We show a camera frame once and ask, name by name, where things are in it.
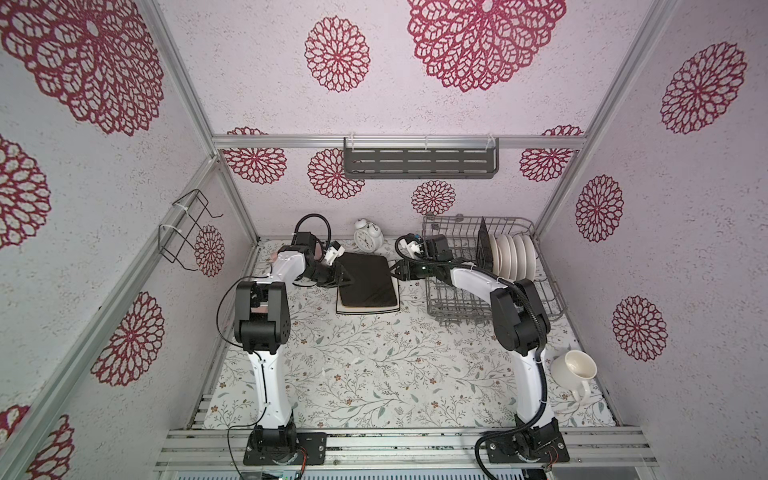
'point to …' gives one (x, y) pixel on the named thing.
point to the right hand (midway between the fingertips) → (392, 266)
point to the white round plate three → (519, 256)
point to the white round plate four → (530, 257)
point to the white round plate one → (496, 254)
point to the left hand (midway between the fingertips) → (350, 285)
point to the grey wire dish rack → (462, 232)
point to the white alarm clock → (367, 236)
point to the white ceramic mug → (572, 368)
